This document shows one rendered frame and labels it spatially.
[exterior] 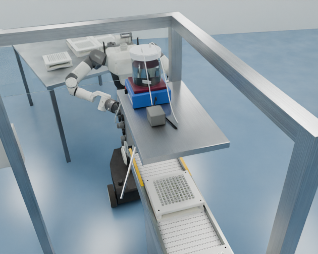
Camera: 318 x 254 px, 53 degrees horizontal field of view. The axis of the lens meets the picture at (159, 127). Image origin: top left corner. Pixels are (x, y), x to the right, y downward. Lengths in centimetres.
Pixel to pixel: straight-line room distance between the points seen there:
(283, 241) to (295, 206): 15
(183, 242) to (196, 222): 13
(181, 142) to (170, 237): 46
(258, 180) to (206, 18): 425
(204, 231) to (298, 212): 68
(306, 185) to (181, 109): 83
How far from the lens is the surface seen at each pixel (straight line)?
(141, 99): 158
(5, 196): 332
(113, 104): 220
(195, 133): 141
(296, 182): 93
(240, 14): 693
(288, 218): 101
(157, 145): 134
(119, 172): 297
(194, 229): 160
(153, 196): 164
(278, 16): 724
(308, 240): 286
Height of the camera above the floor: 214
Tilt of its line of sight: 34 degrees down
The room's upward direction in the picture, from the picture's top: 2 degrees counter-clockwise
